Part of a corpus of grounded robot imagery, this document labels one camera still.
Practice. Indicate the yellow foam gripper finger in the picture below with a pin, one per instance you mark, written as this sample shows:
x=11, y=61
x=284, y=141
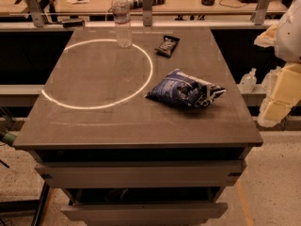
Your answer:
x=286, y=94
x=267, y=38

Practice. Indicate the black rxbar chocolate wrapper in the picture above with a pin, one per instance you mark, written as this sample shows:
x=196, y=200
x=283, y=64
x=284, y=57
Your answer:
x=168, y=45

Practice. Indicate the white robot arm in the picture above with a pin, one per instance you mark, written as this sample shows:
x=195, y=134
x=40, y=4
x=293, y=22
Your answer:
x=288, y=36

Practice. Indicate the clear sanitizer bottle right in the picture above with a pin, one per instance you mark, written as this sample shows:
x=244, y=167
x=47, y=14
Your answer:
x=269, y=79

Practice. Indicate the clear sanitizer bottle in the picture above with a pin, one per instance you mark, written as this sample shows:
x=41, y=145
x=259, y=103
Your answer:
x=269, y=79
x=248, y=81

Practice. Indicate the clear sanitizer bottle left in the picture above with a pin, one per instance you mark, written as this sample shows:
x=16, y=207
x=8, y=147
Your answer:
x=248, y=81

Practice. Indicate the blue chip bag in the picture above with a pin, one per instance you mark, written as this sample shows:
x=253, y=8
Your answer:
x=181, y=89

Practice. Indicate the upper grey drawer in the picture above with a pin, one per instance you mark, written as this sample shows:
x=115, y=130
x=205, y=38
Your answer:
x=142, y=174

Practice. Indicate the grey drawer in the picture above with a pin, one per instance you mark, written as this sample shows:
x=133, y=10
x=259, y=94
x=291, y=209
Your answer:
x=145, y=214
x=142, y=174

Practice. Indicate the grey drawer cabinet table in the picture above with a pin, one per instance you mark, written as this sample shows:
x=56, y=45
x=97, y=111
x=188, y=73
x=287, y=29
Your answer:
x=94, y=109

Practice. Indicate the clear plastic water bottle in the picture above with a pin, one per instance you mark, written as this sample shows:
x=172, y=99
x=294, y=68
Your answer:
x=122, y=20

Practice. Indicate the lower grey drawer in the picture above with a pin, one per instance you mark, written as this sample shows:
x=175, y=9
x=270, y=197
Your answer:
x=145, y=214

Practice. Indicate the metal bracket right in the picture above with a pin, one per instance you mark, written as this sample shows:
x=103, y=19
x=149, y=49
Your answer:
x=258, y=15

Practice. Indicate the metal bracket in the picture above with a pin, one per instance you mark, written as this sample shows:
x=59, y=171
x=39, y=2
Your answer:
x=147, y=12
x=258, y=15
x=36, y=13

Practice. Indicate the metal bracket middle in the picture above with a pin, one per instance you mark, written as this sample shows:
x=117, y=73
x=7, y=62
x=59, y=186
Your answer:
x=147, y=12

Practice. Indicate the metal bracket left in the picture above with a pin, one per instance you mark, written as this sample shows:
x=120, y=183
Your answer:
x=36, y=13

